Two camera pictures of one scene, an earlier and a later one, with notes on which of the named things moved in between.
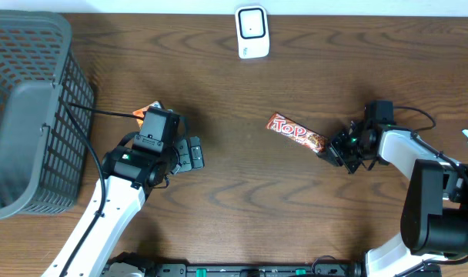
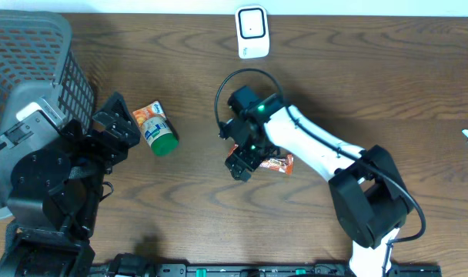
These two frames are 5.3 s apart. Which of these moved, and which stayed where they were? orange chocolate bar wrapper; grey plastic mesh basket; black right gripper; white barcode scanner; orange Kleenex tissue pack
Moved: black right gripper; orange chocolate bar wrapper
Stayed: white barcode scanner; grey plastic mesh basket; orange Kleenex tissue pack
